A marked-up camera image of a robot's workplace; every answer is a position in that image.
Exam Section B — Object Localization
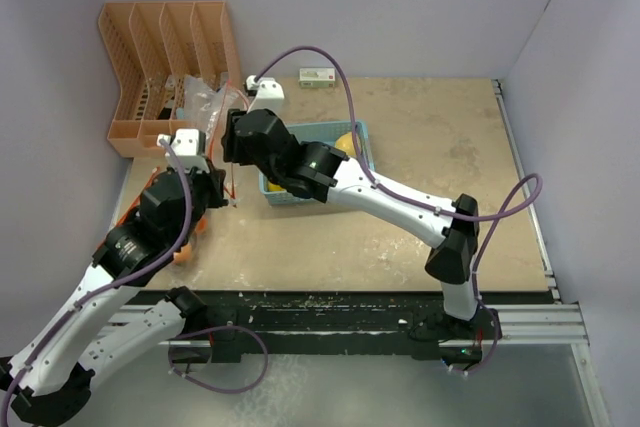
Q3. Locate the pale yellow pear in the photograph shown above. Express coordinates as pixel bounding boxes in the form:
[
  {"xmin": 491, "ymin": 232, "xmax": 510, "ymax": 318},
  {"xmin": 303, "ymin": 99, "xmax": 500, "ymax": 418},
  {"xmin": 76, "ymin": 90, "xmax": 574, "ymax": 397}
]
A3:
[{"xmin": 334, "ymin": 132, "xmax": 357, "ymax": 157}]

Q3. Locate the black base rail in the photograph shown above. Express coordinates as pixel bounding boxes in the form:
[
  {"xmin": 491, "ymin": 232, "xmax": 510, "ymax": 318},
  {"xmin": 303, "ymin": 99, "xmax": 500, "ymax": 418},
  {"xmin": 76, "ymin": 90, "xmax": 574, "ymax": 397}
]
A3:
[{"xmin": 119, "ymin": 289, "xmax": 506, "ymax": 366}]

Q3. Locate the small yellow pear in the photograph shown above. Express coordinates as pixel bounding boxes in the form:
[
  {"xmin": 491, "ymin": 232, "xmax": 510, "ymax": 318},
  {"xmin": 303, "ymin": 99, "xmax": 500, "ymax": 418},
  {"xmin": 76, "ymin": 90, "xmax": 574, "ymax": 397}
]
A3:
[{"xmin": 267, "ymin": 181, "xmax": 284, "ymax": 192}]

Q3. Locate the blue plastic basket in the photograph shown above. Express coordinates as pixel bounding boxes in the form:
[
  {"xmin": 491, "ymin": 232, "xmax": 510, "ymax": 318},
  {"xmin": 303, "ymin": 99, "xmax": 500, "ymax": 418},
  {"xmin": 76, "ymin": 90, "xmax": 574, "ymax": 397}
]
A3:
[{"xmin": 259, "ymin": 120, "xmax": 375, "ymax": 207}]

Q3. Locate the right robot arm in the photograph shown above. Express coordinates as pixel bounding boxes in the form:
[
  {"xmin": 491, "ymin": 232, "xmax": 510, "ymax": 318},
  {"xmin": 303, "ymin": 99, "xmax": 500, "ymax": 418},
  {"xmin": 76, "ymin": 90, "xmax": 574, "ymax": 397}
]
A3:
[{"xmin": 221, "ymin": 109, "xmax": 480, "ymax": 339}]

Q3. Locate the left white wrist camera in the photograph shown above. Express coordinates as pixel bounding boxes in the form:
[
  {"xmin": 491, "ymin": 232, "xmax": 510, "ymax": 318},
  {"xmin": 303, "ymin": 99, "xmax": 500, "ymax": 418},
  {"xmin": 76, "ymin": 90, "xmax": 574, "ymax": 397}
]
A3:
[{"xmin": 156, "ymin": 128, "xmax": 211, "ymax": 173}]

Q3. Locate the black white packet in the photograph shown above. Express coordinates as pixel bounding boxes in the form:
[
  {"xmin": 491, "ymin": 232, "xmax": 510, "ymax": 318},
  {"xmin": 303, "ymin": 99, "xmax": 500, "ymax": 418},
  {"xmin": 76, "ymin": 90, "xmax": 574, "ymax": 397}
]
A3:
[{"xmin": 155, "ymin": 74, "xmax": 184, "ymax": 120}]

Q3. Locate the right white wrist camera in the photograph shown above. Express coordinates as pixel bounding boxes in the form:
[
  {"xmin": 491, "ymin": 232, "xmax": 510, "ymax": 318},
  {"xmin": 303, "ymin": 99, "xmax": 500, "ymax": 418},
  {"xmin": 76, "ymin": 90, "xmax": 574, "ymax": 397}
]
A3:
[{"xmin": 244, "ymin": 75, "xmax": 285, "ymax": 113}]

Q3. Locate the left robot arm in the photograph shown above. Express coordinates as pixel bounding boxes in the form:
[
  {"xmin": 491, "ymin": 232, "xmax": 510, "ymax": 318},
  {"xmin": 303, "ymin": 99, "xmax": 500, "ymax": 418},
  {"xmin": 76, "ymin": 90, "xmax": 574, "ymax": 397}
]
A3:
[{"xmin": 1, "ymin": 167, "xmax": 228, "ymax": 426}]

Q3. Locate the orange plastic file organizer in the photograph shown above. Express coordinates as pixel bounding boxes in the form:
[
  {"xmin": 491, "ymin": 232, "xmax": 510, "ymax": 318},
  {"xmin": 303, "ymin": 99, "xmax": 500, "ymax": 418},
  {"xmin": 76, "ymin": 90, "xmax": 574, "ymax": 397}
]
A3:
[{"xmin": 98, "ymin": 0, "xmax": 245, "ymax": 158}]

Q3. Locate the small white green box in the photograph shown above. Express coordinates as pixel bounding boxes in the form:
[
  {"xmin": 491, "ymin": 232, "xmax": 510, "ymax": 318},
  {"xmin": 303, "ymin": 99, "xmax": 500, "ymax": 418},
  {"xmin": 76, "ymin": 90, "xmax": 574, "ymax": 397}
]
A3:
[{"xmin": 298, "ymin": 67, "xmax": 336, "ymax": 89}]

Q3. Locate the clear zip bag orange zipper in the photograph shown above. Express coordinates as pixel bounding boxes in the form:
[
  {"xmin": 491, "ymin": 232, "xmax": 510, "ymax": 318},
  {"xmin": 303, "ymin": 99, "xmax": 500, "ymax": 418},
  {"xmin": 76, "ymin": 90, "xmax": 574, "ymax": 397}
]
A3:
[{"xmin": 93, "ymin": 170, "xmax": 191, "ymax": 276}]

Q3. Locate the red yellow peach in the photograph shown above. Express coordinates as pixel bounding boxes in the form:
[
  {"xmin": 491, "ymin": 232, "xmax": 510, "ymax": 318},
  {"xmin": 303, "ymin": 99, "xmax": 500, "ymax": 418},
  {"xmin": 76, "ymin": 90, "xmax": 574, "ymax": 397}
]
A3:
[{"xmin": 173, "ymin": 243, "xmax": 193, "ymax": 265}]

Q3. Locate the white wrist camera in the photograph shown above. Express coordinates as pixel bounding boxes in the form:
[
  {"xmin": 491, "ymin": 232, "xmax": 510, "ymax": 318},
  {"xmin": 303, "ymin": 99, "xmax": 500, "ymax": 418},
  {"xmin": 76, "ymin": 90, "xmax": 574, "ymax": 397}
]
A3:
[
  {"xmin": 156, "ymin": 128, "xmax": 211, "ymax": 173},
  {"xmin": 244, "ymin": 75, "xmax": 285, "ymax": 113}
]

